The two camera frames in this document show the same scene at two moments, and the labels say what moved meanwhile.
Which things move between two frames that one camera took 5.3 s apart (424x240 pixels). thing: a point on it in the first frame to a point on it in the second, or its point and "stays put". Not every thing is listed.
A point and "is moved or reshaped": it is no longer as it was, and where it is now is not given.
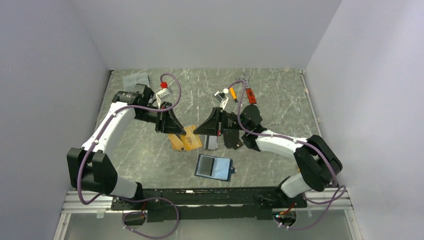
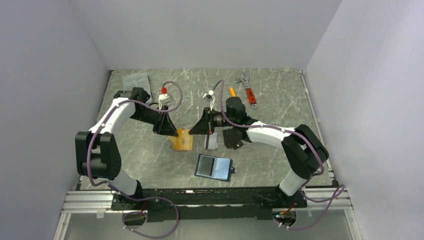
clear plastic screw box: (129, 82) stays put
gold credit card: (192, 141) is moved or reshaped
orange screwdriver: (233, 94) stays put
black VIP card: (206, 165) stays put
